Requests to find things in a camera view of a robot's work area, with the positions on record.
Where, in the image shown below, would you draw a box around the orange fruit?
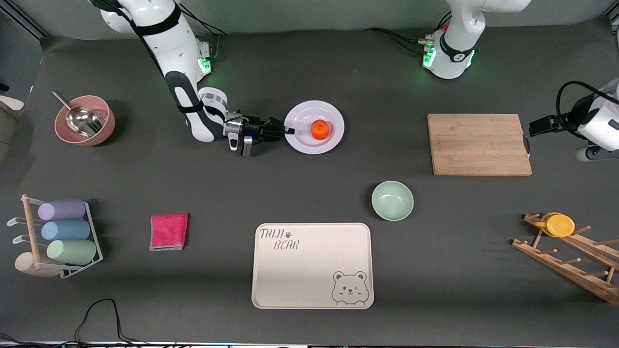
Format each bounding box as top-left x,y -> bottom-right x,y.
310,119 -> 331,141

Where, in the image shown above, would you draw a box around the white round plate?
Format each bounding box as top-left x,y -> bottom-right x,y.
283,100 -> 345,155

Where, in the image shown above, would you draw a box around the wooden cutting board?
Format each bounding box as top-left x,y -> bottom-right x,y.
427,114 -> 533,176

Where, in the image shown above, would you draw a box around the yellow cup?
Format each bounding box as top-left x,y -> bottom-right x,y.
535,212 -> 576,238

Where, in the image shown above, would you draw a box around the pink folded cloth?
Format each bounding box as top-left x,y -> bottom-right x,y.
149,213 -> 190,251

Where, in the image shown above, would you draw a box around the light green bowl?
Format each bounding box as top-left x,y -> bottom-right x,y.
371,181 -> 414,222

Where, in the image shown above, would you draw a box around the wooden peg rack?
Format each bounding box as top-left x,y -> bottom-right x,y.
512,213 -> 619,305

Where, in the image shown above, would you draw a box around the pink bowl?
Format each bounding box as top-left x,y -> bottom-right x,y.
54,95 -> 116,146

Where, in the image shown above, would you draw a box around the beige tray with bear print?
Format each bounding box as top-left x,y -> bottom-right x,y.
251,223 -> 375,310

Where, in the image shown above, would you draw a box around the metal scoop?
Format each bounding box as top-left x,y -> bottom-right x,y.
52,90 -> 103,139

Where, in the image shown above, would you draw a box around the purple cup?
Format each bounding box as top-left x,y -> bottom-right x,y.
38,200 -> 87,221

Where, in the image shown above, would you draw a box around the blue cup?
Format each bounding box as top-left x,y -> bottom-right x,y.
41,220 -> 91,241

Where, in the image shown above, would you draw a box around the green cup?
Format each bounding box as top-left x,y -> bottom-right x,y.
46,240 -> 97,265

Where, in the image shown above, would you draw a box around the beige cup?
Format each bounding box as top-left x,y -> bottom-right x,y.
15,252 -> 61,278

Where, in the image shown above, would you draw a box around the black right arm base cables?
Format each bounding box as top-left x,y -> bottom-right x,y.
184,7 -> 229,62

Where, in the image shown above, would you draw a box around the black arm base cables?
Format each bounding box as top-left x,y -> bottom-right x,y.
364,12 -> 453,55
184,7 -> 229,62

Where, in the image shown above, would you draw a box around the black left arm base cables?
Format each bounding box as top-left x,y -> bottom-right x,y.
364,12 -> 453,55

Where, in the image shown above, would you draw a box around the white wire cup rack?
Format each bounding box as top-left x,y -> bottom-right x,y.
7,194 -> 103,279

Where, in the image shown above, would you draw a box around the black looped cable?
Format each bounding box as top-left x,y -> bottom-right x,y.
74,299 -> 146,346

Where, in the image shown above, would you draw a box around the black metal frame bar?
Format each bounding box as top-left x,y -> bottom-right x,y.
0,7 -> 50,39

